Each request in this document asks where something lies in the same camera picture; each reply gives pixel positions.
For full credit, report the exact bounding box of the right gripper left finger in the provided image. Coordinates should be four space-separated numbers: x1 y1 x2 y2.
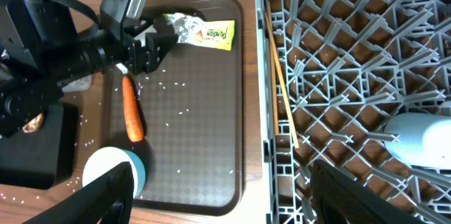
26 162 134 224

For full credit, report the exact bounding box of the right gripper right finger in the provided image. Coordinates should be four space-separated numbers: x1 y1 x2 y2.
311 160 421 224

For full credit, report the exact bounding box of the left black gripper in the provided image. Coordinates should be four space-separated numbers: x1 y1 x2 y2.
122 18 178 75

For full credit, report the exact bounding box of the yellow green snack wrapper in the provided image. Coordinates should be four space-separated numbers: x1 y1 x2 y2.
163 13 235 51

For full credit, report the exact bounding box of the light blue cup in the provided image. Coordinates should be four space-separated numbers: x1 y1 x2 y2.
384 113 450 170

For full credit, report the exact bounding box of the brown food scrap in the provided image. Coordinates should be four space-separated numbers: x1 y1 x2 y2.
23 113 44 133

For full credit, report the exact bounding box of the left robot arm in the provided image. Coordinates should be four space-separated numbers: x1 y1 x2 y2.
1 0 178 137

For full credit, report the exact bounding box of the grey dishwasher rack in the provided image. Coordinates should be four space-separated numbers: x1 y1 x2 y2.
255 0 450 223

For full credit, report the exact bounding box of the white crumpled napkin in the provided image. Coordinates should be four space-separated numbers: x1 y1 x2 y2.
116 63 128 75

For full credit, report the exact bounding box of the light blue rice bowl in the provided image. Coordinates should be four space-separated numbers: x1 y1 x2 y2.
82 147 146 198

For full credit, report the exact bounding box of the black plastic tray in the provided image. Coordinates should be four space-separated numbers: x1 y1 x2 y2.
1 103 79 189

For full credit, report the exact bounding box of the orange carrot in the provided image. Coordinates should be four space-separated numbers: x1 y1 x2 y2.
122 76 144 142

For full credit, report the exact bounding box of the brown serving tray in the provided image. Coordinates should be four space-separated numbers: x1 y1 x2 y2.
101 0 242 216

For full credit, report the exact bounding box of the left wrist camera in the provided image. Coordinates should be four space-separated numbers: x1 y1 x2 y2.
100 0 146 35

